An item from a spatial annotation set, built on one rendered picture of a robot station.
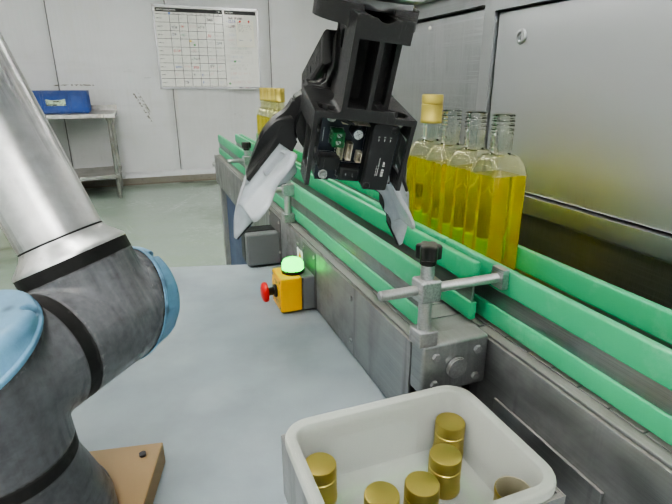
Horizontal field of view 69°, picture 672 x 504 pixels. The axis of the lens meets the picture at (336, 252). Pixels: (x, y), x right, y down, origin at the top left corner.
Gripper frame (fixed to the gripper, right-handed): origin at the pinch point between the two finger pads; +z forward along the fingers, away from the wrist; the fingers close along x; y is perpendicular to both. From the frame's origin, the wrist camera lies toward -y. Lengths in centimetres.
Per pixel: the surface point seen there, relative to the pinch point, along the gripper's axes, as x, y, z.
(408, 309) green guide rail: 15.8, -8.8, 15.6
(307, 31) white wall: 102, -623, 75
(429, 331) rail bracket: 15.6, -2.0, 13.3
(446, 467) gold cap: 14.2, 11.3, 19.6
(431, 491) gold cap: 11.4, 13.9, 19.0
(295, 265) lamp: 7, -40, 30
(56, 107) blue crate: -162, -497, 160
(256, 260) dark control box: 2, -62, 45
